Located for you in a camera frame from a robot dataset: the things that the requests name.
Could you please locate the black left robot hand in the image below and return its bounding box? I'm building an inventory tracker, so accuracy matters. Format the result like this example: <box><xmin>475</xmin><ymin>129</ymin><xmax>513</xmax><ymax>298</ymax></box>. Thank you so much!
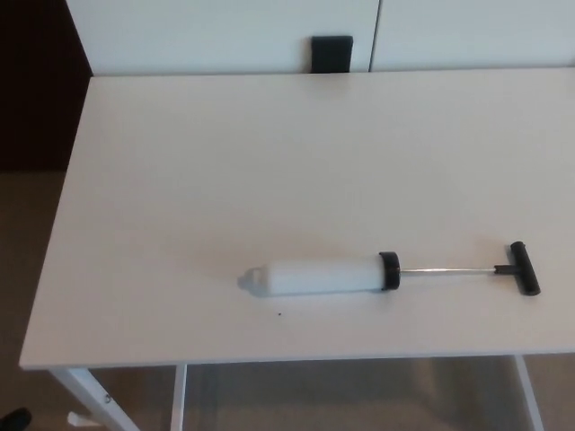
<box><xmin>0</xmin><ymin>407</ymin><xmax>33</xmax><ymax>431</ymax></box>

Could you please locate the white air pump black handle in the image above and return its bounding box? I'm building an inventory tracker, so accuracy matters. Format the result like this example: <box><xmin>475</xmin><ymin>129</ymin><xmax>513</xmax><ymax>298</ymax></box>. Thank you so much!
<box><xmin>236</xmin><ymin>241</ymin><xmax>542</xmax><ymax>299</ymax></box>

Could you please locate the white desk leg frame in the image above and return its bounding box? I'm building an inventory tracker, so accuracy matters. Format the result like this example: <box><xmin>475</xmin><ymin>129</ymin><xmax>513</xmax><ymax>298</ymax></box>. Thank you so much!
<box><xmin>49</xmin><ymin>364</ymin><xmax>188</xmax><ymax>431</ymax></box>
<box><xmin>513</xmin><ymin>356</ymin><xmax>545</xmax><ymax>431</ymax></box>

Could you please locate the black rectangular cabinet handle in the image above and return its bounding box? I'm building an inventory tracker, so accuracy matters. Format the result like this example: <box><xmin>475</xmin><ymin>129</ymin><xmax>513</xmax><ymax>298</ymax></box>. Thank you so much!
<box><xmin>311</xmin><ymin>34</ymin><xmax>355</xmax><ymax>74</ymax></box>

